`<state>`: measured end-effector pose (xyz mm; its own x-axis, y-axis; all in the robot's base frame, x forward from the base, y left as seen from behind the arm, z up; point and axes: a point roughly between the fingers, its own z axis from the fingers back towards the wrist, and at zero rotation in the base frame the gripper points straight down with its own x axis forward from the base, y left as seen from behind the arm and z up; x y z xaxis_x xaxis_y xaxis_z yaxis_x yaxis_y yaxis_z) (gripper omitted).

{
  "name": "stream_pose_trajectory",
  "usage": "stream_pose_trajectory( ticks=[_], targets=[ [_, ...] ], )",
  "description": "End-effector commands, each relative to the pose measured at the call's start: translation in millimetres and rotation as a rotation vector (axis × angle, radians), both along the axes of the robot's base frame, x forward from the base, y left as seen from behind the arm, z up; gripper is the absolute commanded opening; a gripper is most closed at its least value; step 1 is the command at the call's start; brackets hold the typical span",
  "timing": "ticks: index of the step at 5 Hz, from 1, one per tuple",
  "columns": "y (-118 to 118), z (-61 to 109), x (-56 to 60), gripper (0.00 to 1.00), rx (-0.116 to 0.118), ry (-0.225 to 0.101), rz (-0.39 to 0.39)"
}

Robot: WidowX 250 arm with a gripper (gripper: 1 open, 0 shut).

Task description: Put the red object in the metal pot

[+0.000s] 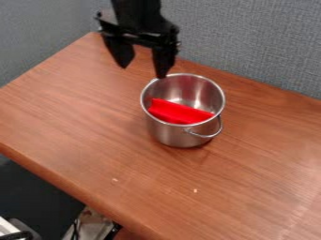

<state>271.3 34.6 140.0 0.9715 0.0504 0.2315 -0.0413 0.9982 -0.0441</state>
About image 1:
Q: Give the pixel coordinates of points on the white object at corner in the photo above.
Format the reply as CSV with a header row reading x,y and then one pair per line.
x,y
17,230

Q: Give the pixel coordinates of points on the grey table leg bracket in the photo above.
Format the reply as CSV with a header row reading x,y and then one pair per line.
x,y
92,226

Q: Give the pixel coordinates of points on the stainless steel pot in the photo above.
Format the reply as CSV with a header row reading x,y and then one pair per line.
x,y
195,91

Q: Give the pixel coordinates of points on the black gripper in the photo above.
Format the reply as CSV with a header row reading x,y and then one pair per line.
x,y
135,23

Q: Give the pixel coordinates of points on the red rectangular block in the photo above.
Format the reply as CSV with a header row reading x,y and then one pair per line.
x,y
177,113

